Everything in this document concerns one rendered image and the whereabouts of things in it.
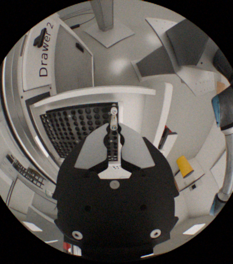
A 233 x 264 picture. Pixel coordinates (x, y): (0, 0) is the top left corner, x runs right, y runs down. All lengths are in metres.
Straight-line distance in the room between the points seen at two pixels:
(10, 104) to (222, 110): 0.57
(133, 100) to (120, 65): 0.89
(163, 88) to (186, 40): 0.28
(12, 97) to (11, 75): 0.05
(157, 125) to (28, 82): 0.32
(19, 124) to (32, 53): 0.19
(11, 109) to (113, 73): 1.01
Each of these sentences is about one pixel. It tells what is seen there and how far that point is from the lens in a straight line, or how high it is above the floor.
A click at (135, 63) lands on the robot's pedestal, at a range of 1.11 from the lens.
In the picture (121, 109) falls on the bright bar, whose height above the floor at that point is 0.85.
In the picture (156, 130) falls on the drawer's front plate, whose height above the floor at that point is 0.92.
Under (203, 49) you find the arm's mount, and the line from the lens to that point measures 0.34.
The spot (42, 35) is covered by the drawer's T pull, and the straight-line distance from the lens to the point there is 0.29.
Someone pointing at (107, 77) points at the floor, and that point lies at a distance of 1.06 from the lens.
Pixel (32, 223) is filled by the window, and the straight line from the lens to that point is 0.35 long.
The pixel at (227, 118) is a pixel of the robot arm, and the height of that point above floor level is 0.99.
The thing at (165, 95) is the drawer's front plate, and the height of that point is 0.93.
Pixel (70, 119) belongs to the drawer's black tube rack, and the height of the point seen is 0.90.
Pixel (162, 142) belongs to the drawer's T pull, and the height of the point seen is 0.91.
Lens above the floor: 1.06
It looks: 57 degrees down
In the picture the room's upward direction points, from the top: 178 degrees clockwise
